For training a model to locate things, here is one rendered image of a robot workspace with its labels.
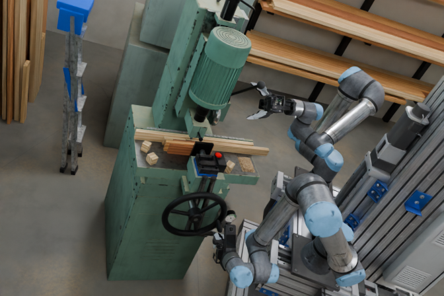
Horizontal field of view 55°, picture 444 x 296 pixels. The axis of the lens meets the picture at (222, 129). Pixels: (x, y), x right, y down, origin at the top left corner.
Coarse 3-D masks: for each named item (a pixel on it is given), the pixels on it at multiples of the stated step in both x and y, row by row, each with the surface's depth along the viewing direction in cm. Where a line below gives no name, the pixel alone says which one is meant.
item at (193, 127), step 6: (192, 108) 202; (186, 114) 203; (192, 114) 198; (186, 120) 202; (192, 120) 195; (204, 120) 198; (186, 126) 201; (192, 126) 193; (198, 126) 193; (204, 126) 195; (192, 132) 195; (204, 132) 196
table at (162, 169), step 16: (160, 144) 201; (144, 160) 189; (160, 160) 193; (176, 160) 197; (144, 176) 190; (160, 176) 192; (176, 176) 195; (224, 176) 202; (240, 176) 205; (256, 176) 208; (192, 192) 190
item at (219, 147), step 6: (168, 138) 200; (174, 138) 202; (180, 138) 203; (162, 144) 201; (216, 144) 209; (222, 144) 211; (228, 144) 212; (234, 144) 214; (216, 150) 211; (222, 150) 212; (228, 150) 213; (234, 150) 214; (240, 150) 215; (246, 150) 216; (252, 150) 217; (258, 150) 218; (264, 150) 219
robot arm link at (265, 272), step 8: (256, 256) 167; (264, 256) 167; (256, 264) 163; (264, 264) 164; (272, 264) 165; (256, 272) 161; (264, 272) 162; (272, 272) 163; (256, 280) 161; (264, 280) 162; (272, 280) 163
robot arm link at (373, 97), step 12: (372, 84) 200; (372, 96) 197; (384, 96) 200; (360, 108) 195; (372, 108) 196; (348, 120) 193; (360, 120) 195; (324, 132) 191; (336, 132) 190; (348, 132) 194; (312, 144) 189; (324, 144) 187; (324, 156) 187
